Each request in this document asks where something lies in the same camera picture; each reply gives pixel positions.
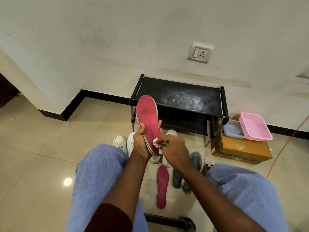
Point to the white sneaker with green print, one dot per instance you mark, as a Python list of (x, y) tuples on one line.
[(120, 143)]

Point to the red shoe insole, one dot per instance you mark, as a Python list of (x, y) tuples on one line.
[(147, 117), (162, 187)]

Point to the person's left forearm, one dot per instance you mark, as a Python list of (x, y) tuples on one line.
[(125, 186)]

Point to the black shoe rack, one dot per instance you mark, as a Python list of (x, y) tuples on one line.
[(183, 99)]

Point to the white wall socket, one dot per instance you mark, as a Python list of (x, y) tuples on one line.
[(200, 53)]

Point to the brown cardboard box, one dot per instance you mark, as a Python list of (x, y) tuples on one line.
[(239, 149)]

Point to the blue jeans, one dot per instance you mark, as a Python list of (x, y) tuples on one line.
[(96, 176)]

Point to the black stool frame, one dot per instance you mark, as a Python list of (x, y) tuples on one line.
[(169, 221)]

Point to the person's right forearm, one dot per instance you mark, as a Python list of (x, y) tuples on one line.
[(212, 200)]

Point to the pink plastic basket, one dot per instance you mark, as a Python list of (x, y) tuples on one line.
[(256, 128)]

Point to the maroon sleeve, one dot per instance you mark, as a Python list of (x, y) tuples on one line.
[(108, 218)]

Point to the person's left thumb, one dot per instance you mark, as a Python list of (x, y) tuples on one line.
[(142, 129)]

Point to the person's left hand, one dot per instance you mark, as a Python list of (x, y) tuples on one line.
[(140, 145)]

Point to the white cleaning cloth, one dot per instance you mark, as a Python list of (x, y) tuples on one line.
[(156, 142)]

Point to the grey slip-on shoe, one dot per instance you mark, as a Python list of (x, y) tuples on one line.
[(177, 179), (196, 160)]

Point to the person's right hand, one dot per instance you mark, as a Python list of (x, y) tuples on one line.
[(175, 152)]

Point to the person's right thumb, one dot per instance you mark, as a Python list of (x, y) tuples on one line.
[(164, 146)]

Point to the clear plastic container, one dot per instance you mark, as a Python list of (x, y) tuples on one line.
[(232, 130)]

